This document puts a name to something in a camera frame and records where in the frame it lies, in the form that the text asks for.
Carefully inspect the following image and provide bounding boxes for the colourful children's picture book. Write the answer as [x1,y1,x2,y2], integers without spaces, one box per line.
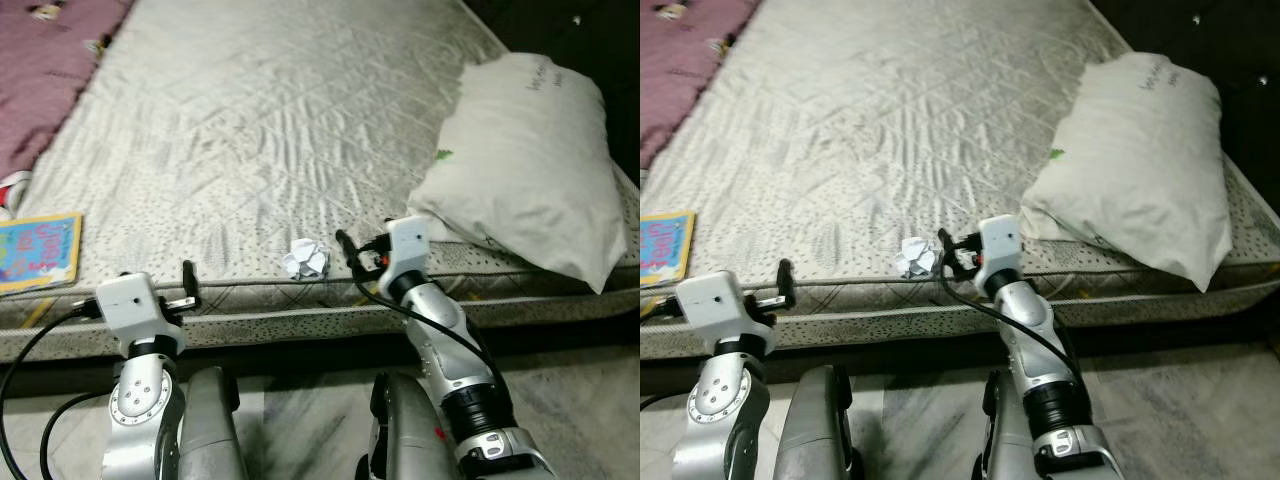
[640,210,697,289]
[0,212,84,295]

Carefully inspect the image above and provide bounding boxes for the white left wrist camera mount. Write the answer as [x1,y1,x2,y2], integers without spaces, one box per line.
[676,270,776,353]
[95,270,187,355]

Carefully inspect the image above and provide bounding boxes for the grey left robot leg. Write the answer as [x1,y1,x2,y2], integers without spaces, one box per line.
[180,366,246,480]
[778,365,866,480]

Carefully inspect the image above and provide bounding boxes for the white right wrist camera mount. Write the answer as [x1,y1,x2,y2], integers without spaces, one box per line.
[975,214,1025,283]
[386,216,433,283]

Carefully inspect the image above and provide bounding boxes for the red white snack packet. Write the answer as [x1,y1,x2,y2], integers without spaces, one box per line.
[0,170,33,219]

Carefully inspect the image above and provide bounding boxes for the grey right robot leg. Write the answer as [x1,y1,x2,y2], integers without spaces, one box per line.
[355,372,461,480]
[972,368,1041,480]

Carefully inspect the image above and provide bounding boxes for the grey quilted mattress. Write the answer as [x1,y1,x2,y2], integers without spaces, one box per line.
[640,0,1280,363]
[0,0,641,363]

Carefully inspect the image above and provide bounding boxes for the white pillow with green print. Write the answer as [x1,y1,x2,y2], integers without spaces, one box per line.
[1020,52,1233,293]
[406,52,629,295]

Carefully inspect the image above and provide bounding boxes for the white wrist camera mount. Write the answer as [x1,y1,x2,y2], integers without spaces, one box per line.
[676,270,776,353]
[975,214,1025,283]
[95,270,187,355]
[386,216,433,283]

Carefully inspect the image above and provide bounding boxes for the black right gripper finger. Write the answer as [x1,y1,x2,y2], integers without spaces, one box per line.
[335,229,362,281]
[936,227,962,281]

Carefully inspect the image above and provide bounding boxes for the grey robot leg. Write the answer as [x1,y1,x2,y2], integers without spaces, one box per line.
[972,368,1041,480]
[778,365,866,480]
[355,372,461,480]
[180,366,246,480]

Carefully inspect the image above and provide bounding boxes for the pink cartoon print blanket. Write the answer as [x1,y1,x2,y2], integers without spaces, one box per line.
[640,0,761,171]
[0,0,134,181]

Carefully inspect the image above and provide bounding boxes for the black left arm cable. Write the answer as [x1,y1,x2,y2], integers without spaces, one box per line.
[640,388,693,413]
[40,390,126,480]

